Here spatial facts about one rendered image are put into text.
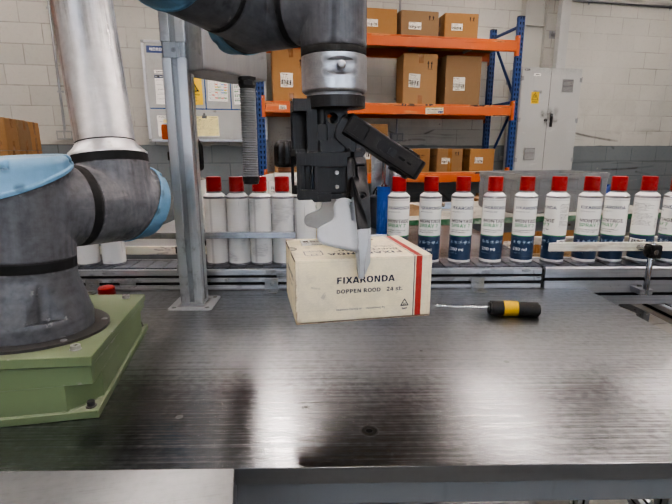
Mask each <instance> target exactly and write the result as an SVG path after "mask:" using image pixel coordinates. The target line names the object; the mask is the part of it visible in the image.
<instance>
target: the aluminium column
mask: <svg viewBox="0 0 672 504"><path fill-rule="evenodd" d="M158 20H159V33H160V42H161V43H162V42H178V43H186V31H185V21H184V20H182V19H180V18H177V17H175V16H173V15H170V14H168V13H166V12H161V11H158ZM179 57H180V52H179ZM162 70H163V83H164V95H165V107H166V120H167V132H168V145H169V157H170V170H171V182H172V195H173V207H174V219H175V232H176V244H177V257H178V269H179V282H180V294H181V303H182V304H181V306H203V305H204V304H205V303H206V301H207V300H208V283H207V268H206V253H205V238H204V223H203V208H202V193H201V177H200V162H199V147H198V132H197V117H196V102H195V87H194V75H193V74H190V73H189V71H188V60H187V58H185V57H180V58H162Z"/></svg>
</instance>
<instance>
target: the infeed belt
mask: <svg viewBox="0 0 672 504"><path fill-rule="evenodd" d="M478 260H479V258H470V263H469V264H464V265H458V264H452V263H449V262H448V258H439V263H438V264H434V265H432V268H495V267H540V268H542V266H541V265H539V264H537V263H535V262H533V261H532V263H531V264H516V263H512V262H510V261H509V258H501V263H500V264H484V263H480V262H479V261H478ZM177 264H178V259H177V260H127V263H126V264H123V265H119V266H104V265H103V260H101V264H98V265H95V266H88V267H80V266H78V270H96V269H177V266H176V265H177ZM206 268H207V269H286V265H276V264H274V263H272V264H269V265H253V264H252V263H250V264H248V265H243V266H234V265H230V264H229V263H228V264H225V265H218V266H214V265H208V263H207V259H206Z"/></svg>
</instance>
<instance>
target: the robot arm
mask: <svg viewBox="0 0 672 504"><path fill-rule="evenodd" d="M49 1H50V7H51V13H52V19H53V24H54V30H55V36H56V42H57V48H58V53H59V59H60V65H61V71H62V76H63V82H64V88H65V94H66V100H67V105H68V111H69V117H70V123H71V129H72V134H73V140H74V146H73V148H72V149H71V150H70V151H69V152H68V153H67V154H29V155H26V154H25V155H7V156H0V347H3V346H18V345H27V344H34V343H40V342H46V341H50V340H55V339H59V338H63V337H66V336H69V335H72V334H75V333H78V332H80V331H83V330H85V329H86V328H88V327H90V326H91V325H92V324H93V323H94V322H95V312H94V306H93V303H92V301H91V299H90V297H89V294H88V292H87V290H86V287H85V285H84V283H83V281H82V278H81V276H80V274H79V271H78V263H77V246H86V245H94V244H102V243H110V242H118V241H125V242H127V241H133V240H135V239H137V238H143V237H147V236H150V235H152V234H154V233H155V232H157V231H158V230H159V229H160V228H161V227H162V224H163V222H164V221H165V220H166V218H167V216H168V213H169V210H170V204H171V195H170V189H169V185H168V183H167V181H166V179H165V178H164V177H162V174H161V173H160V172H159V171H157V170H155V169H154V168H152V167H150V164H149V158H148V152H147V151H146V150H144V149H143V148H142V147H141V146H139V145H138V144H137V143H136V141H135V135H134V129H133V123H132V116H131V110H130V104H129V98H128V92H127V85H126V79H125V73H124V67H123V61H122V54H121V48H120V42H119V36H118V29H117V23H116V17H115V11H114V5H113V0H49ZM138 1H140V2H141V3H143V4H144V5H146V6H148V7H150V8H152V9H155V10H157V11H161V12H166V13H168V14H170V15H173V16H175V17H177V18H180V19H182V20H184V21H187V22H189V23H191V24H193V25H196V26H198V27H200V28H202V29H204V30H207V31H208V33H209V36H210V38H211V39H212V41H213V42H215V43H216V44H217V45H218V48H219V49H220V50H221V51H223V52H224V53H227V54H230V55H239V54H241V55H255V54H258V53H261V52H268V51H276V50H283V49H291V48H298V47H301V72H302V92H303V94H304V95H306V96H307V98H293V99H292V101H290V120H291V148H292V153H290V157H291V185H292V194H297V199H298V200H312V201H313V202H322V204H321V207H320V208H319V209H318V210H316V211H313V212H311V213H308V214H307V215H306V216H305V218H304V223H305V224H306V225H307V226H308V227H312V228H316V229H318V230H317V239H318V241H319V242H320V243H321V244H323V245H325V246H330V247H334V248H339V249H343V250H348V251H352V252H355V254H356V263H357V274H358V279H363V278H364V277H365V274H366V272H367V269H368V267H369V264H370V254H371V228H370V227H371V211H370V194H369V186H368V178H367V162H366V158H365V157H363V156H364V154H365V153H366V152H368V153H369V154H371V155H372V156H374V157H375V158H377V159H378V160H380V161H381V162H383V163H384V164H386V165H387V166H389V167H388V169H389V170H390V171H392V172H393V173H394V174H395V175H396V176H399V177H402V178H404V179H407V178H410V179H414V180H416V179H417V177H418V176H419V174H420V173H421V171H422V169H423V168H424V166H425V164H426V163H425V162H424V161H423V160H421V159H420V156H419V155H418V154H417V153H415V152H414V151H413V150H412V149H409V148H407V147H405V146H401V145H399V144H398V143H396V142H395V141H393V140H392V139H390V138H389V137H387V136H386V135H384V134H383V133H382V132H380V131H379V130H377V129H376V128H374V127H373V126H371V125H370V124H368V123H367V122H365V121H364V120H362V119H361V118H359V117H358V116H357V115H355V114H354V113H348V111H353V110H362V109H365V96H362V95H363V94H365V93H366V92H367V0H138ZM328 114H329V115H331V116H332V117H330V121H331V123H329V122H328V120H327V116H328ZM294 164H296V170H297V185H294Z"/></svg>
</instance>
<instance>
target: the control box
mask: <svg viewBox="0 0 672 504"><path fill-rule="evenodd" d="M185 31H186V43H185V44H186V53H187V60H188V71H189V73H190V74H193V75H194V78H199V79H205V80H212V81H218V82H224V83H230V84H238V81H239V80H238V77H240V76H253V77H256V80H255V82H263V81H266V80H267V63H266V52H261V53H258V54H255V55H241V54H239V55H230V54H227V53H224V52H223V51H221V50H220V49H219V48H218V45H217V44H216V43H215V42H213V41H212V39H211V38H210V36H209V33H208V31H207V30H204V29H202V28H200V27H198V26H196V25H193V24H191V23H189V22H187V21H185Z"/></svg>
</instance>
